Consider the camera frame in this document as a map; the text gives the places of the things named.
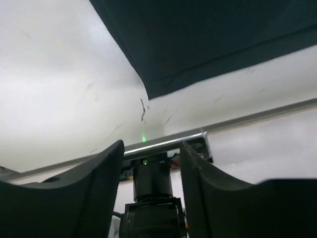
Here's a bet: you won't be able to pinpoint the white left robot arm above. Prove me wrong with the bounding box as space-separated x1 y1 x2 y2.
0 141 317 238

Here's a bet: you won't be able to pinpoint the dark navy shorts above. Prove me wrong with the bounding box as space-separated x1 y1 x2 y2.
91 0 317 99

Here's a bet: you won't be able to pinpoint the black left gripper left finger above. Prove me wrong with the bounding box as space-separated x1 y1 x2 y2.
0 140 124 238

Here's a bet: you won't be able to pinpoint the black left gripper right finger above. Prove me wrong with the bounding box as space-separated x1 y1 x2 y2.
180 143 317 238

